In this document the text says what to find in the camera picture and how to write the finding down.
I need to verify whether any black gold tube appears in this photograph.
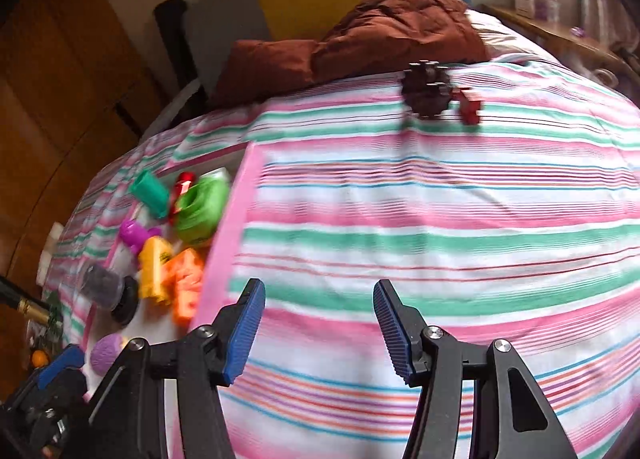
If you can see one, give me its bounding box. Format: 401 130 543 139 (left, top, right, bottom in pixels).
0 275 57 326

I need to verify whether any wooden desk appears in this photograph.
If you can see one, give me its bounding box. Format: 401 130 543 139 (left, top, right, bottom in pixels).
480 3 640 90

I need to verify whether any yellow orange box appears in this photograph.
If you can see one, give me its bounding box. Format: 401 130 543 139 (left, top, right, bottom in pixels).
137 235 175 305

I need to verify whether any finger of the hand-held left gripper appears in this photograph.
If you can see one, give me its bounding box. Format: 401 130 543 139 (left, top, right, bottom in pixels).
37 344 86 388

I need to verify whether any small red cube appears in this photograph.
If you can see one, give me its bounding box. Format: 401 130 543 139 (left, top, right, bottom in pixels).
452 88 485 126

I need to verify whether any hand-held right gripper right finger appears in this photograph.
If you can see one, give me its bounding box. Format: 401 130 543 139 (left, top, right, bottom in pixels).
372 279 578 459

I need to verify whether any white pillow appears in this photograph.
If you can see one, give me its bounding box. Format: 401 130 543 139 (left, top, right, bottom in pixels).
465 9 540 63

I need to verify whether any red shiny toy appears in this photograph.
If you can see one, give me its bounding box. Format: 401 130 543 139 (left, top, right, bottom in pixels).
169 172 198 221

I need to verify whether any wooden wardrobe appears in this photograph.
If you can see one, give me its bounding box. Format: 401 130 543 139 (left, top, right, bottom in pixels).
0 0 171 300

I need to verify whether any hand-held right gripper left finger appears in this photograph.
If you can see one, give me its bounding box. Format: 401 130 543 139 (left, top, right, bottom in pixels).
87 278 267 459

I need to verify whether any magenta perforated cone toy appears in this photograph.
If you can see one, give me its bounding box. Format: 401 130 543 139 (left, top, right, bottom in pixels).
119 219 163 258

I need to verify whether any green cup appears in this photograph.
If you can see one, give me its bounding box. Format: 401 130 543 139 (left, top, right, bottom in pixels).
131 169 171 220

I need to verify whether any striped bed sheet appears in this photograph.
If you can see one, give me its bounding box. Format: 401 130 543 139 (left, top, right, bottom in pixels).
42 59 640 459

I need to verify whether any brown quilt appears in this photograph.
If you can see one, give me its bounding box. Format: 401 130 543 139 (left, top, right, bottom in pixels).
207 0 493 107

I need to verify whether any black bed frame post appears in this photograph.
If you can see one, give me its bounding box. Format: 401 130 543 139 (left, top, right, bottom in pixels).
154 0 208 111

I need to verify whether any black grey cylinder jar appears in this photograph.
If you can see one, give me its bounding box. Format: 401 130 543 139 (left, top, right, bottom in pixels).
80 261 141 326

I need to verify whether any lilac ball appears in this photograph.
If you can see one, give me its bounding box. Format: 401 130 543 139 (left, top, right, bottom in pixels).
91 333 131 375

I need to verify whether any dark brown spiky ball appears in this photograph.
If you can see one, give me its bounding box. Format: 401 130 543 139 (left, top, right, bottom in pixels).
401 60 455 120

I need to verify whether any green white toy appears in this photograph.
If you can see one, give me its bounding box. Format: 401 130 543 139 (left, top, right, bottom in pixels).
175 166 231 247

